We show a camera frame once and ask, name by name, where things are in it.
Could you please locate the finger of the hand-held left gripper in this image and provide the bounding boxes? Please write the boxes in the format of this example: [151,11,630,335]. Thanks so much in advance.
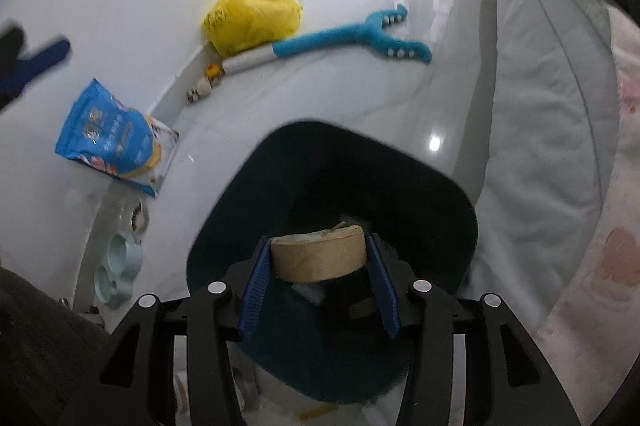
[0,25,26,70]
[0,36,72,109]

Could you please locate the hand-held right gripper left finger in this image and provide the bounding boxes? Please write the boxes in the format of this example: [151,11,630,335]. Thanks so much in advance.
[59,235,273,426]

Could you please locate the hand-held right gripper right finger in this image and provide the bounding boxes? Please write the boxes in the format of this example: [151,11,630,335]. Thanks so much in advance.
[367,233,581,426]

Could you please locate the brown tape roll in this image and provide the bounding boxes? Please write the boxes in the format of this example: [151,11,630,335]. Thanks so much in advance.
[270,223,368,283]

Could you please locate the dark trash bin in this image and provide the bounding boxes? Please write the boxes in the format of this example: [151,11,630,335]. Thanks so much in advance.
[186,120,478,404]

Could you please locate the blue pet food bag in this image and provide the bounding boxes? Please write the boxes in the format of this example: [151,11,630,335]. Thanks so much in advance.
[54,79,181,198]

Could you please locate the mint green double bowl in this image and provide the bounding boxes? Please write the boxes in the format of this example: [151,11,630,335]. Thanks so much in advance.
[92,231,146,309]

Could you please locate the round food bowl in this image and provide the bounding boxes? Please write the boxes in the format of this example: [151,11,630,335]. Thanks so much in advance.
[117,199,150,237]

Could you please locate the yellow plastic bag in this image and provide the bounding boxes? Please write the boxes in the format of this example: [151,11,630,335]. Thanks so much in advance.
[202,0,304,58]

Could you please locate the grey fuzzy cloth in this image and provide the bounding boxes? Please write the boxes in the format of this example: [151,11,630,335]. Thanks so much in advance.
[0,263,113,426]

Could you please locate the pink printed bed sheet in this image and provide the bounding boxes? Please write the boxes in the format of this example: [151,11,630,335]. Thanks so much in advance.
[532,1,640,426]

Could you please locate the white quilted bed cover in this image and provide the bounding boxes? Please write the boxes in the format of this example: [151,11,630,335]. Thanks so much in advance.
[467,0,621,332]

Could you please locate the blue plush toy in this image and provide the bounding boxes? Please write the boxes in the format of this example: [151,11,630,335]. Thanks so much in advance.
[221,4,432,77]

